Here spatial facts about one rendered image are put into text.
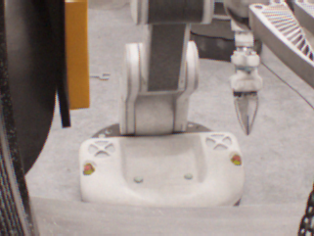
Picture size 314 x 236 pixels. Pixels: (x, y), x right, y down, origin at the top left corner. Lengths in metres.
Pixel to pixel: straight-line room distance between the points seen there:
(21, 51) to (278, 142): 2.06
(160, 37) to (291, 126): 1.25
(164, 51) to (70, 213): 0.59
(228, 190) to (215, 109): 0.94
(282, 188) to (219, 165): 0.55
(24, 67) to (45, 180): 1.74
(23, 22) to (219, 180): 1.32
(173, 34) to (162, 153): 0.56
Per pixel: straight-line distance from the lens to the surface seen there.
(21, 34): 0.65
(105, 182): 1.85
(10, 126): 0.68
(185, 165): 2.00
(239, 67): 1.67
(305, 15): 0.51
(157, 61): 1.71
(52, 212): 1.34
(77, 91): 0.73
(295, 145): 2.62
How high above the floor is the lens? 1.62
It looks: 37 degrees down
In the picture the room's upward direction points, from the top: 1 degrees clockwise
